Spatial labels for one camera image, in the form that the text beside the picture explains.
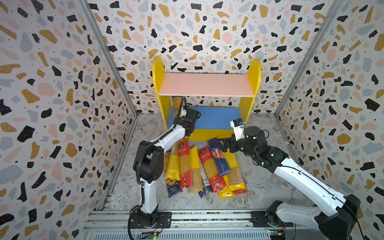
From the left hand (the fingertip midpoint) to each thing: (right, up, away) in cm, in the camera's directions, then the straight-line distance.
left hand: (178, 118), depth 92 cm
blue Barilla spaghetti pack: (+27, -27, -7) cm, 39 cm away
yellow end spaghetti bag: (+28, -40, -11) cm, 51 cm away
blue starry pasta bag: (-1, -38, -11) cm, 39 cm away
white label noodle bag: (+18, -39, -11) cm, 44 cm away
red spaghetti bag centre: (+23, -35, -11) cm, 44 cm away
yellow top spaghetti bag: (+12, -37, -11) cm, 40 cm away
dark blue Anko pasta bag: (-2, +12, +7) cm, 14 cm away
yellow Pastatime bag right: (+34, -36, -12) cm, 51 cm away
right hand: (+25, -9, -21) cm, 34 cm away
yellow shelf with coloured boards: (+21, -3, -8) cm, 23 cm away
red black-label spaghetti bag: (+5, -31, -7) cm, 32 cm away
